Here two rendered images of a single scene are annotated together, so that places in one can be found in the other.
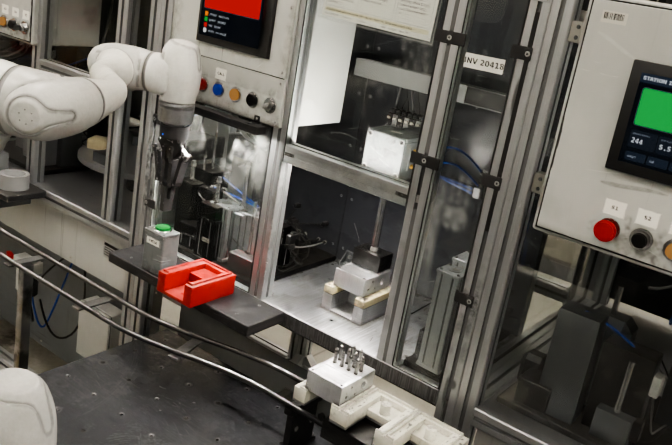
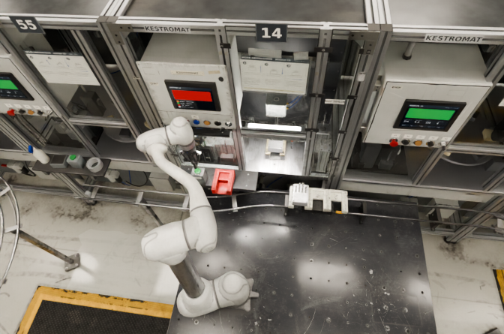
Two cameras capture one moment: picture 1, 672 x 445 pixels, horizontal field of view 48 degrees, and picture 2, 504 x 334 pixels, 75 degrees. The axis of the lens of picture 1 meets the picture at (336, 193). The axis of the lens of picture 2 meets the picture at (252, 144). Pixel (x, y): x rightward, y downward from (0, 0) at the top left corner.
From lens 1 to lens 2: 1.40 m
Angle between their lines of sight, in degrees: 42
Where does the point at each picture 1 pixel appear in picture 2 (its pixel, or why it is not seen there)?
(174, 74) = (184, 137)
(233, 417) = (259, 209)
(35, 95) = (208, 242)
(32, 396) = (241, 283)
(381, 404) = (317, 196)
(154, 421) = (241, 230)
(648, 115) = (411, 115)
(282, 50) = (227, 106)
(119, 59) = (160, 148)
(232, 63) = (199, 112)
